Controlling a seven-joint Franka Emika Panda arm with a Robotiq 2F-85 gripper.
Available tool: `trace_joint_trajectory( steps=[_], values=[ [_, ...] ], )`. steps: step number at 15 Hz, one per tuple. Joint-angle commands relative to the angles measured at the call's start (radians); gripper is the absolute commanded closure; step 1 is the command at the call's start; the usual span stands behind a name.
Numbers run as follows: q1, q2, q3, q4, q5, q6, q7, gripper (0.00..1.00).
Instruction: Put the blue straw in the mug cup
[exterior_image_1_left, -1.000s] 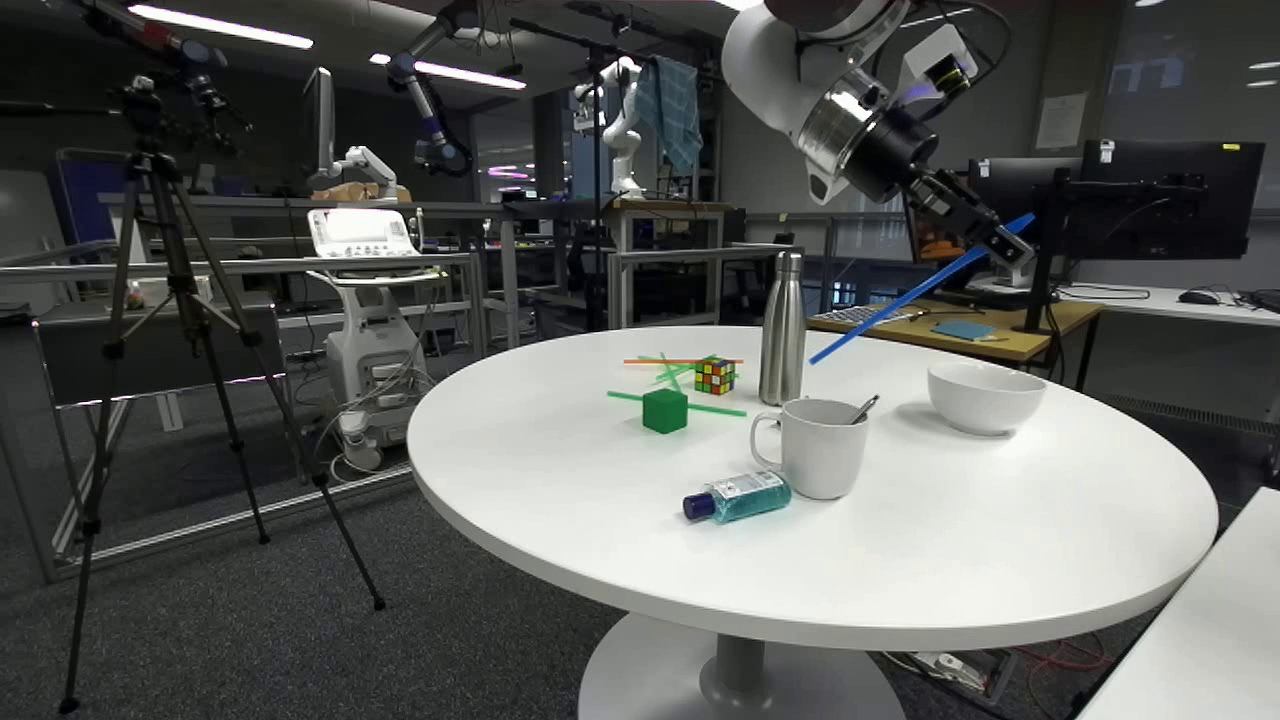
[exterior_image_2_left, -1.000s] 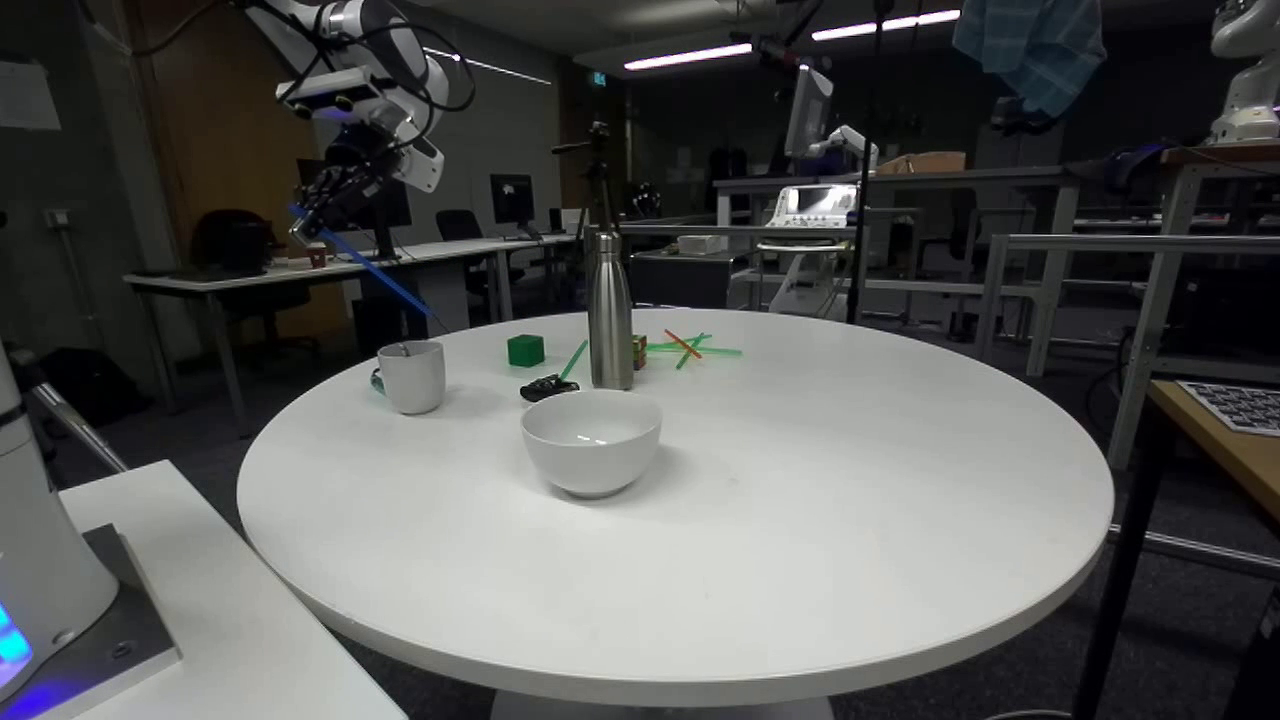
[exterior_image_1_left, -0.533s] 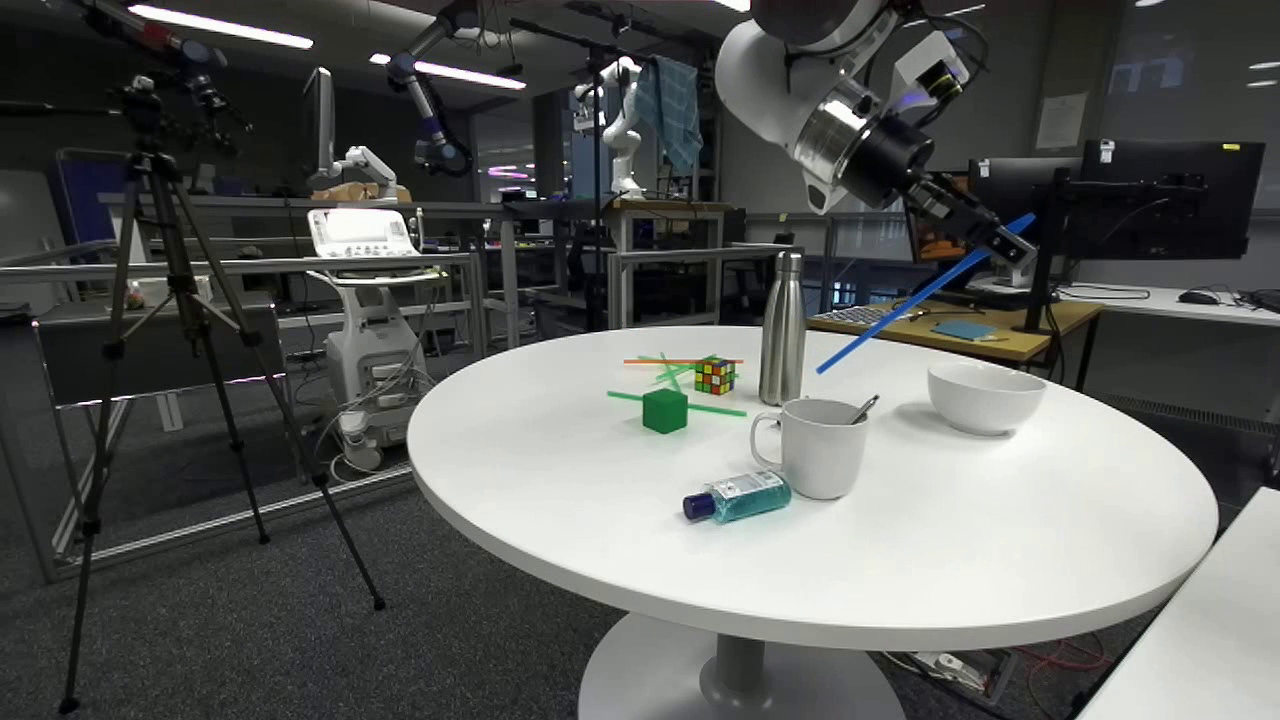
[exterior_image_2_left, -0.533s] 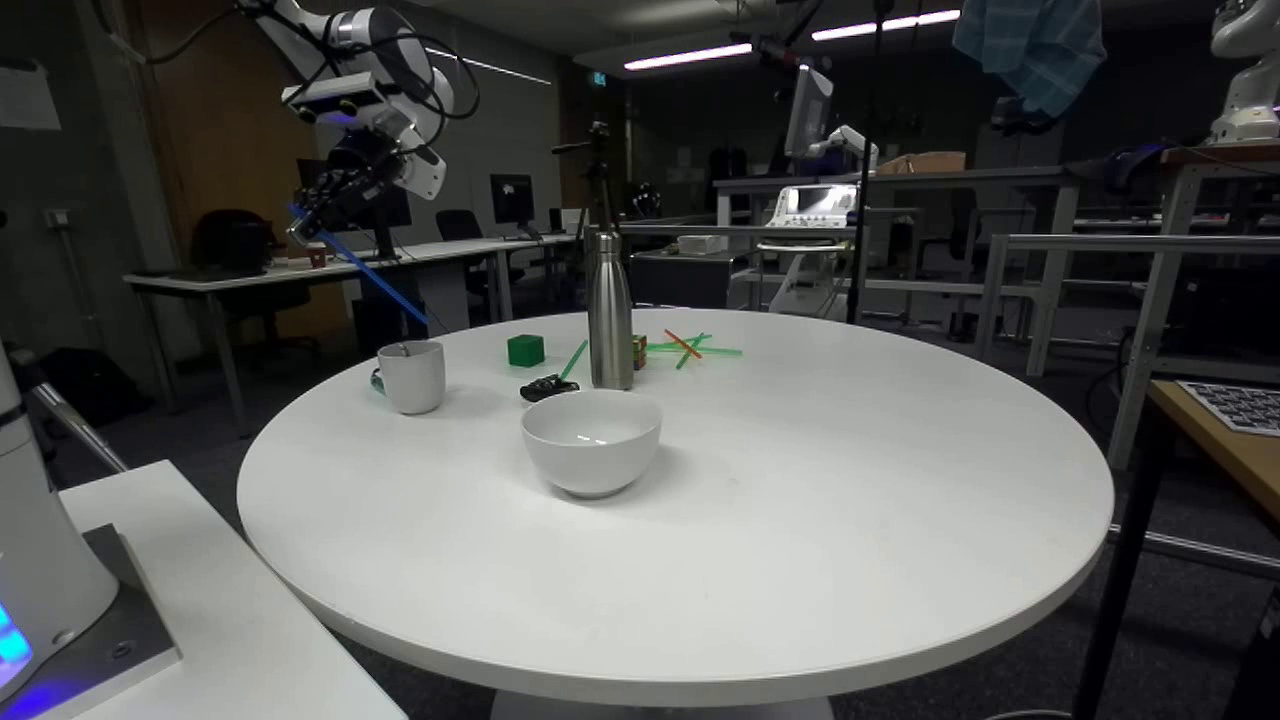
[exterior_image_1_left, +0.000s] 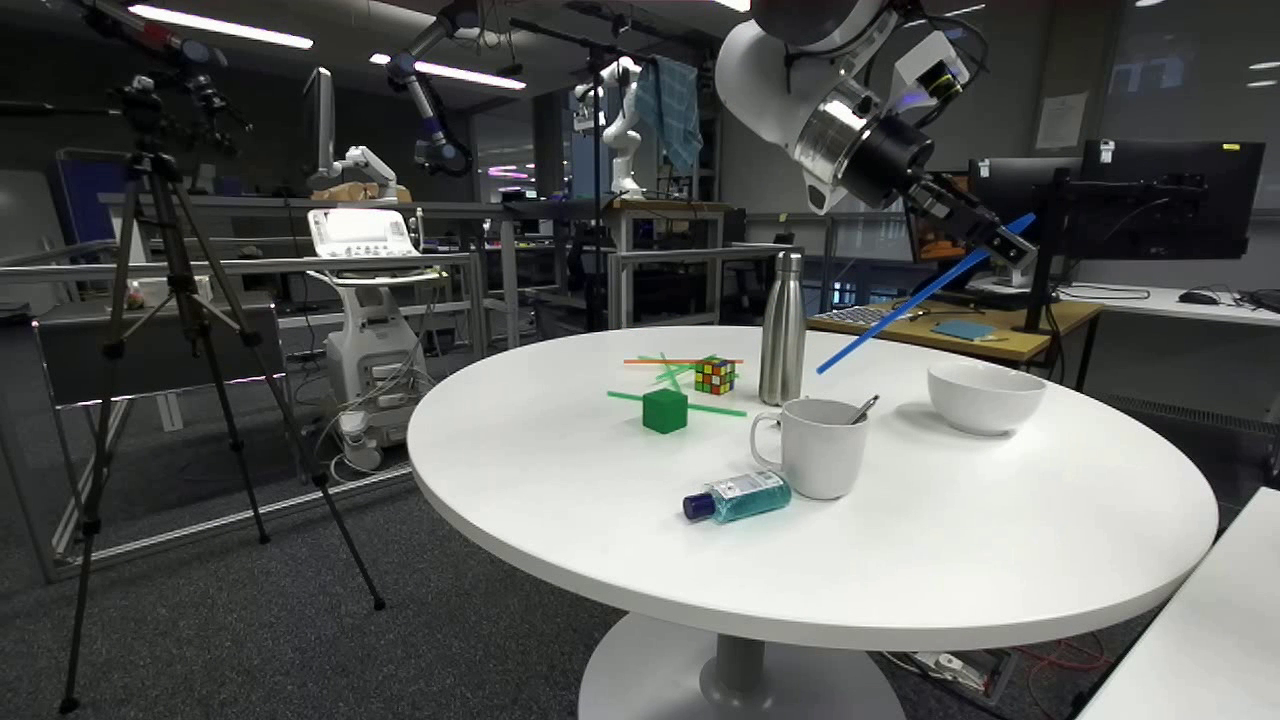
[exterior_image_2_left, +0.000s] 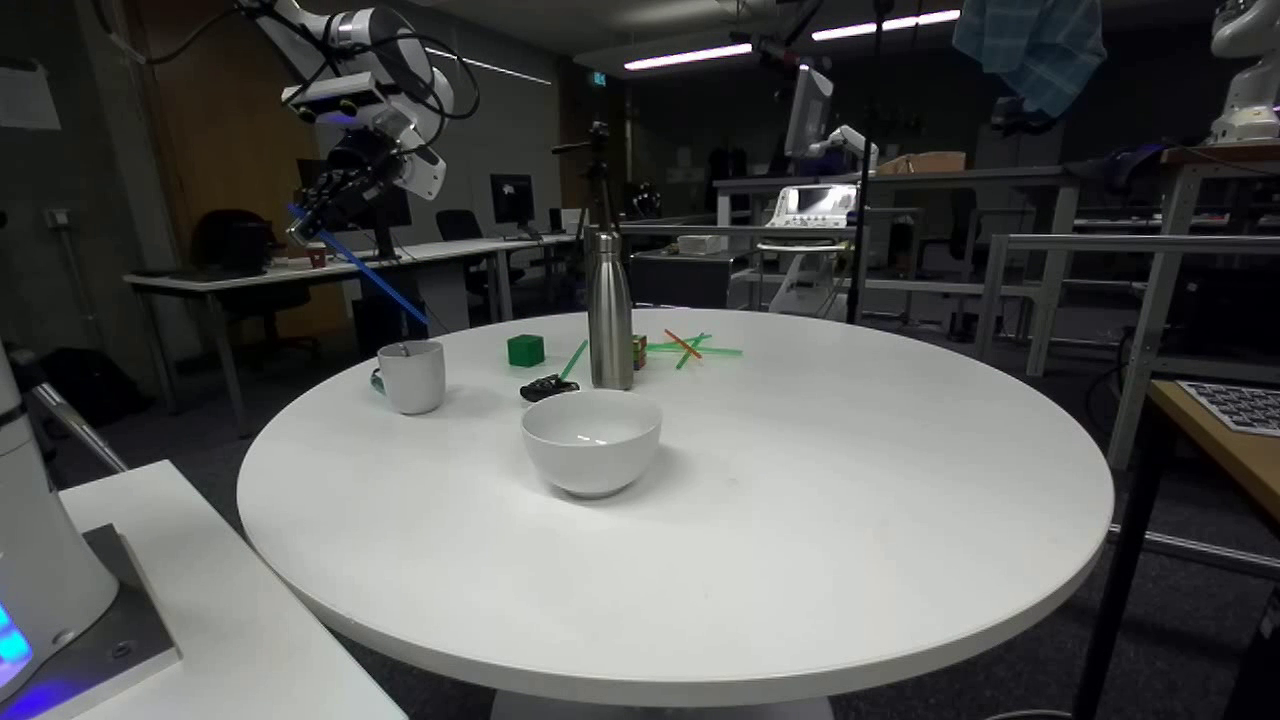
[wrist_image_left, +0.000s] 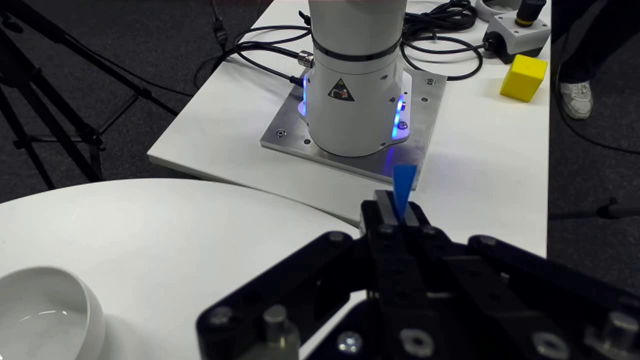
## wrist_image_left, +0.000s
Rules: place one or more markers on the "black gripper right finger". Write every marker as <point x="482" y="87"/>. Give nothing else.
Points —
<point x="507" y="272"/>

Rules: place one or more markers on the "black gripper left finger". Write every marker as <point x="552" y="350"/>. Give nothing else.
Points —
<point x="332" y="267"/>

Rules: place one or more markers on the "white rectangular table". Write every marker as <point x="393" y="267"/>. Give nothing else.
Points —
<point x="486" y="173"/>

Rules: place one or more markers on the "white shoe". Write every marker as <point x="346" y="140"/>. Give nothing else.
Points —
<point x="577" y="101"/>

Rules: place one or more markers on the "yellow block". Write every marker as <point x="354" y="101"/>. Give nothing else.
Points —
<point x="524" y="77"/>

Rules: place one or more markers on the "emergency stop button box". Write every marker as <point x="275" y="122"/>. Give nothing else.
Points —
<point x="517" y="31"/>

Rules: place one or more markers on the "dark trouser leg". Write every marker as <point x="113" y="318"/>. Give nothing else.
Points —
<point x="593" y="41"/>

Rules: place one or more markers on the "white bowl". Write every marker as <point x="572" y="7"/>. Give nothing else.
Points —
<point x="40" y="313"/>

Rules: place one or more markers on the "black camera tripod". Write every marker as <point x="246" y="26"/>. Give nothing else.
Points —
<point x="47" y="101"/>

